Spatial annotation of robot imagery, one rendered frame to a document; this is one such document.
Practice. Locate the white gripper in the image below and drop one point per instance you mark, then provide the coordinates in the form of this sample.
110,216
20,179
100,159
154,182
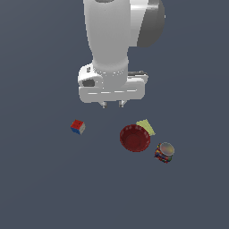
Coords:
111,91

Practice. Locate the multicoloured puzzle cube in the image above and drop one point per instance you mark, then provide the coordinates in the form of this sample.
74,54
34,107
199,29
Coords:
78,127

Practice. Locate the colourful can with grey lid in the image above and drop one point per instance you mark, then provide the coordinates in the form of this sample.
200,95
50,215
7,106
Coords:
164,152

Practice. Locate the dark red bowl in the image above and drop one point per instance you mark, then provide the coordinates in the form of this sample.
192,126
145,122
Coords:
134,139

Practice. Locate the pale yellow wedge object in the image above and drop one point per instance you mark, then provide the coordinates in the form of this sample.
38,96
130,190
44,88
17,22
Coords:
147,126

